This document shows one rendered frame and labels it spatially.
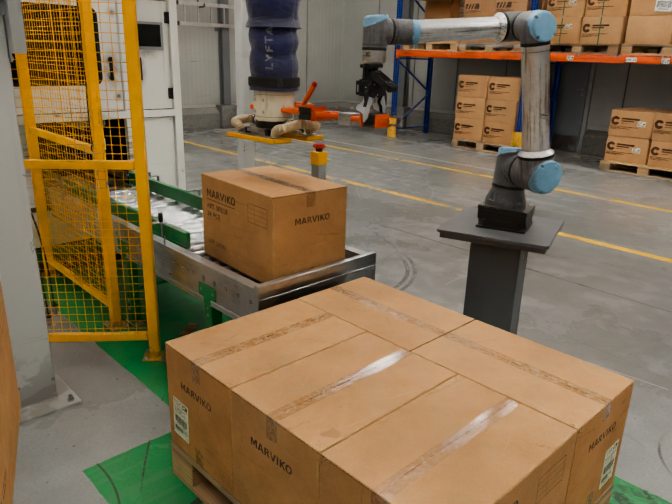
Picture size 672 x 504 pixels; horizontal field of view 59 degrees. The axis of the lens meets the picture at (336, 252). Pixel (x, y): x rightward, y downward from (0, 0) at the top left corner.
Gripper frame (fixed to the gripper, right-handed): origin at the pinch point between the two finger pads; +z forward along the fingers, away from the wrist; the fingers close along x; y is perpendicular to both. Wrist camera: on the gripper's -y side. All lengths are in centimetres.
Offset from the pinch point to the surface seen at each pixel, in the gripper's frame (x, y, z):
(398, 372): 37, -50, 73
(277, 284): 28, 24, 68
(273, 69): 8, 51, -16
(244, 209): 24, 52, 42
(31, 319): 102, 94, 87
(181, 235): 26, 103, 66
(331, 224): -6, 28, 49
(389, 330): 16, -28, 73
